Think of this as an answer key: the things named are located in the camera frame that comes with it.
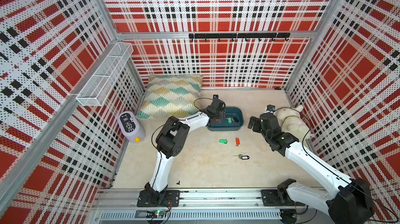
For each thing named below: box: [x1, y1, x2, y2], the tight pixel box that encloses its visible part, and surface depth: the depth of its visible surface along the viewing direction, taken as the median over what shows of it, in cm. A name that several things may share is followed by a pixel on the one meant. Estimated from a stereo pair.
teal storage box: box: [206, 106, 245, 132], surface depth 103 cm
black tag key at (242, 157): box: [233, 154, 250, 160], surface depth 88 cm
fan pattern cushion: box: [135, 74, 204, 120], surface depth 98 cm
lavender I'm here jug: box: [117, 110, 146, 143], surface depth 91 cm
